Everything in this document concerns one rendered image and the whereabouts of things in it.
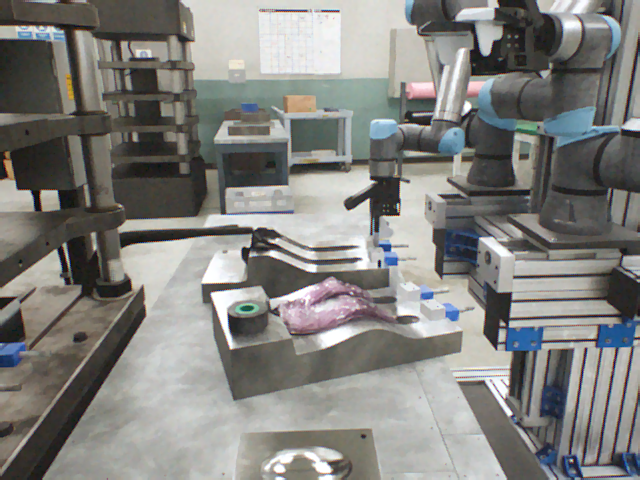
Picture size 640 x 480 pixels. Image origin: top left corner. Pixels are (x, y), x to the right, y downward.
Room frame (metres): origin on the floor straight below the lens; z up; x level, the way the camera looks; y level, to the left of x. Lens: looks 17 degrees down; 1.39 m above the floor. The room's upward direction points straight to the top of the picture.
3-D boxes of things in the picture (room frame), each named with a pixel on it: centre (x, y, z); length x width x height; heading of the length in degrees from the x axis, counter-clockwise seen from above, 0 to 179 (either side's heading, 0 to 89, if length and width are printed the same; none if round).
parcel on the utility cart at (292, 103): (7.28, 0.31, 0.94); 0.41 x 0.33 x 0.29; 105
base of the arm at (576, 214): (1.15, -0.59, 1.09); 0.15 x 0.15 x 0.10
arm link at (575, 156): (1.14, -0.59, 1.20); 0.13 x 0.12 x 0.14; 30
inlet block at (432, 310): (1.07, -0.30, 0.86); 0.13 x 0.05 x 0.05; 110
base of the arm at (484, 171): (1.64, -0.55, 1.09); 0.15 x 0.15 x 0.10
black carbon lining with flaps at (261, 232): (1.36, 0.06, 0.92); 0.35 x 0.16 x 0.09; 92
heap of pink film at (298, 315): (1.03, -0.02, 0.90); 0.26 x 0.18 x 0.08; 110
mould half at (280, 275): (1.37, 0.08, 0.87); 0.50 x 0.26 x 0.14; 92
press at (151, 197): (5.61, 1.83, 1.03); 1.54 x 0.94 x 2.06; 8
